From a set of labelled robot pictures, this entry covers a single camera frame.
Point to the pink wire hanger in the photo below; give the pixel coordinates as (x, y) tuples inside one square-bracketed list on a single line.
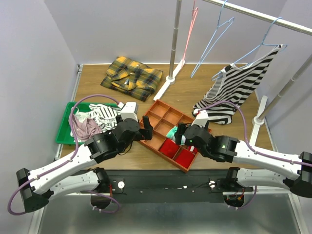
[(194, 15)]

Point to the brown wooden compartment tray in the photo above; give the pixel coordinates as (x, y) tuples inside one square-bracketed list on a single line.
[(163, 117)]

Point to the white black striped garment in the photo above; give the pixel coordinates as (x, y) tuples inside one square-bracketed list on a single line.
[(103, 115)]

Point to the green plastic tray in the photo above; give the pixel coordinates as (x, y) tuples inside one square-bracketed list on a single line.
[(63, 136)]

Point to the black white striped tank top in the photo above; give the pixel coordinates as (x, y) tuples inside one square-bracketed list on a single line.
[(237, 84)]

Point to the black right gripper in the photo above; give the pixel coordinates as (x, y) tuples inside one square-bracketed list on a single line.
[(181, 130)]

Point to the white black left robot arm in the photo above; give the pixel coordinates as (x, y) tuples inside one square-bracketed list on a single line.
[(61, 177)]

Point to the light blue wire hanger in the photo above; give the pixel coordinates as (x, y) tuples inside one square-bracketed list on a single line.
[(219, 75)]

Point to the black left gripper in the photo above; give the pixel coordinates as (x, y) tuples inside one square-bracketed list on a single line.
[(142, 131)]

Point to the teal green cloth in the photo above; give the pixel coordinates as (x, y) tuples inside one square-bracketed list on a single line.
[(171, 134)]

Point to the red cloth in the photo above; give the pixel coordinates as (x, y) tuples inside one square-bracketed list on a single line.
[(180, 156)]

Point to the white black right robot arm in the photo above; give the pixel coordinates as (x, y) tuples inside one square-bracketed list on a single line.
[(274, 169)]

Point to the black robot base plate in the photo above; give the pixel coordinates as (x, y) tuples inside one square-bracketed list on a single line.
[(167, 186)]

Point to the mauve pink garment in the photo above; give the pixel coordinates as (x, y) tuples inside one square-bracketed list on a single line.
[(85, 128)]

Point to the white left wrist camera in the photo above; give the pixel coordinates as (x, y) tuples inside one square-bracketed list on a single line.
[(129, 110)]

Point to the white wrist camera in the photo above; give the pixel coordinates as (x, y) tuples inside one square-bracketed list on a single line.
[(129, 110), (201, 118)]

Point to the silver clothes rack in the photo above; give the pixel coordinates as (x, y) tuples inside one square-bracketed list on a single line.
[(264, 108)]

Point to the yellow plaid shirt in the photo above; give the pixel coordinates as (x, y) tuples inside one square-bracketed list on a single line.
[(132, 78)]

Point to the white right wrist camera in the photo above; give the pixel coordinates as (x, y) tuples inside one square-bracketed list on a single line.
[(201, 118)]

